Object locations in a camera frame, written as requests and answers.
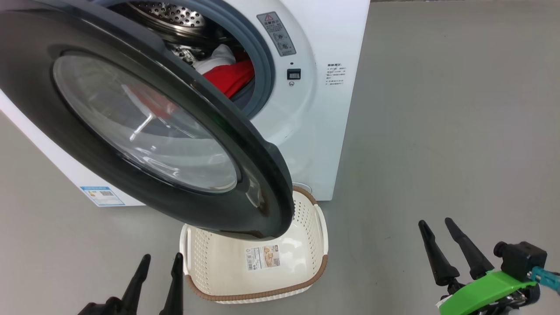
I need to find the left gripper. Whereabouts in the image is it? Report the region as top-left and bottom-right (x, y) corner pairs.
(78, 252), (184, 315)

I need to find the blue energy label sticker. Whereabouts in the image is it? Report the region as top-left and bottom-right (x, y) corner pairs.
(80, 186), (125, 207)

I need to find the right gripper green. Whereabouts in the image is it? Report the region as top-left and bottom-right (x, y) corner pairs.
(418, 217), (541, 315)

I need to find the small printed text label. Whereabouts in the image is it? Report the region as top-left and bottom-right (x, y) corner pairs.
(326, 63), (347, 87)

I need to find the white front-load washing machine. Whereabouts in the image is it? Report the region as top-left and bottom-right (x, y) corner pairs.
(0, 0), (371, 207)

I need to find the grey rubber door gasket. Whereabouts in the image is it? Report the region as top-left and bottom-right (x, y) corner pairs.
(188, 0), (276, 119)

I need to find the cream perforated laundry basket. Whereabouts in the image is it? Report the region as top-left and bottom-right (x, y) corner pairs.
(179, 186), (329, 305)

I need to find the black cable teal connector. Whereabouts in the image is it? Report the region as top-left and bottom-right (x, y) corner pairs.
(528, 267), (560, 294)

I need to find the red garment white lining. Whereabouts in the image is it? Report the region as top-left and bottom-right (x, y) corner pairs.
(192, 44), (255, 99)

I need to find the paper basket label sticker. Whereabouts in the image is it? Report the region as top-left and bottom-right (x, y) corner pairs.
(246, 245), (280, 271)

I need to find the steel perforated washer drum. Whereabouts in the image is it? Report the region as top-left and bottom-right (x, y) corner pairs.
(109, 0), (245, 66)

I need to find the grey warning sticker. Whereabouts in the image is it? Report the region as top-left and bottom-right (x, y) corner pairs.
(257, 11), (297, 57)

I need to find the dark round washer door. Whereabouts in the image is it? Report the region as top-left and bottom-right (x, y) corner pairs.
(0, 0), (294, 240)

